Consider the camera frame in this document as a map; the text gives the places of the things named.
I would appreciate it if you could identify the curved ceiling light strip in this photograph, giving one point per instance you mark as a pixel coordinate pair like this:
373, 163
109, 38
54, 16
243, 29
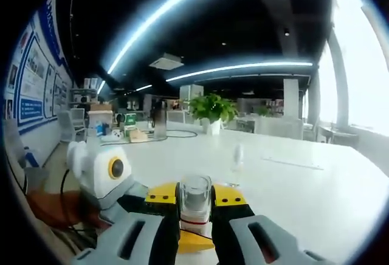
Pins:
243, 66
113, 66

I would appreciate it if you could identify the small wooden box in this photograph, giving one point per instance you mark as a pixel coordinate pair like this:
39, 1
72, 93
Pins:
138, 135

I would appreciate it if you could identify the steel thermos jug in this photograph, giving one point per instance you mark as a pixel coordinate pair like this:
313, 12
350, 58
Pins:
160, 122

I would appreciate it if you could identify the display shelf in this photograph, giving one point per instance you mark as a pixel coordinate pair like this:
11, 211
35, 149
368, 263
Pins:
85, 90

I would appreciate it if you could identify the grey office chair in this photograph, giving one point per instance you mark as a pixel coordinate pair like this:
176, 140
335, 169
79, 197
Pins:
73, 125

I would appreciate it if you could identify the ceiling air conditioner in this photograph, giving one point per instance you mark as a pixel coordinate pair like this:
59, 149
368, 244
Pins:
166, 61

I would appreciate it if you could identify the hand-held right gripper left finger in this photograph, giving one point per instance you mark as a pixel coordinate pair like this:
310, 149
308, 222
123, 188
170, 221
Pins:
106, 246

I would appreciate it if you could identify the blue box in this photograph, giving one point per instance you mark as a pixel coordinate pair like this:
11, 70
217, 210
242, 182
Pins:
102, 129

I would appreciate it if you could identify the blue wall poster board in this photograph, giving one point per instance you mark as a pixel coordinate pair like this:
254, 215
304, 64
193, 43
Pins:
33, 79

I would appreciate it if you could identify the white game controller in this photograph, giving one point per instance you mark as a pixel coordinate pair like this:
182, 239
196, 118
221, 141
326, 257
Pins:
117, 135

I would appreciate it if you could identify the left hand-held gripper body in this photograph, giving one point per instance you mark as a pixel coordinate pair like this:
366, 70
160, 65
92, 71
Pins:
100, 180

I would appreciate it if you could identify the white mesh office chair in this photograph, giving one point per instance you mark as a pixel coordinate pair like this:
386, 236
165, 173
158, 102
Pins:
273, 128

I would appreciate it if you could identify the white square pillar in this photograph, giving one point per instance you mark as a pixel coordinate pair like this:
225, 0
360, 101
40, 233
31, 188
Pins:
291, 101

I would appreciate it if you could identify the green box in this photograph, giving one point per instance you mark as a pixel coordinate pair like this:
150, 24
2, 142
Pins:
130, 120

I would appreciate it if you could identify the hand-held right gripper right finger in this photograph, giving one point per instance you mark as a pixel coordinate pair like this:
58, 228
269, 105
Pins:
237, 216

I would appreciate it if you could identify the short ceiling light strip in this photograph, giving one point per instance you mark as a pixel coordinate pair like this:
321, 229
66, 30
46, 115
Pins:
143, 87
101, 87

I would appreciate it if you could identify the potted green plant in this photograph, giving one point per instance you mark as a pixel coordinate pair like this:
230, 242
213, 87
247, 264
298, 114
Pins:
212, 108

